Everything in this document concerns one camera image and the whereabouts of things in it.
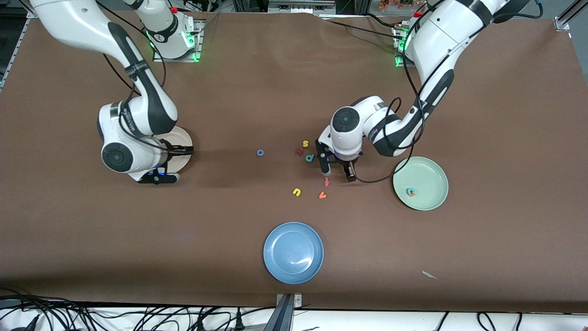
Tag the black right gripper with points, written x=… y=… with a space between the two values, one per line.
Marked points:
x=171 y=148

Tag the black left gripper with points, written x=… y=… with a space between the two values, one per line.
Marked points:
x=339 y=162

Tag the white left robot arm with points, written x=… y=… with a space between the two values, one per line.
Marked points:
x=441 y=32

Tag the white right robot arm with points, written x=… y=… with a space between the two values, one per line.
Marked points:
x=69 y=18

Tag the beige brown plate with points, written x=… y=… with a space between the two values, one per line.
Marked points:
x=183 y=137

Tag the pale green plate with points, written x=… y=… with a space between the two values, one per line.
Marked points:
x=427 y=179

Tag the blue plate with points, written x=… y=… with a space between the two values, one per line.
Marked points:
x=294 y=253

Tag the brown table cover sheet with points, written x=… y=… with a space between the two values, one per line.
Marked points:
x=275 y=92

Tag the small white paper scrap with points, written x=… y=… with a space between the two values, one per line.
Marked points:
x=429 y=275

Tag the silver metal box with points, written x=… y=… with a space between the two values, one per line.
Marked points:
x=301 y=7

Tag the orange artificial flowers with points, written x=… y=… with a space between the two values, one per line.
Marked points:
x=390 y=4

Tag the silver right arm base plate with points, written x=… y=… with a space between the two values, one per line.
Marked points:
x=198 y=46

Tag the silver metal bracket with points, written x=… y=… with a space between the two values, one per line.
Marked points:
x=297 y=301

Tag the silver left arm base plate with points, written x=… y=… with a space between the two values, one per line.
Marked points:
x=398 y=32

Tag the grey aluminium profile post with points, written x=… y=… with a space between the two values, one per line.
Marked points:
x=282 y=317

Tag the black aluminium frame post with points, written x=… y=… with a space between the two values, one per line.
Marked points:
x=353 y=5

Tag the silver aluminium table rail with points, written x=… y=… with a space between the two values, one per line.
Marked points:
x=562 y=22
x=14 y=51

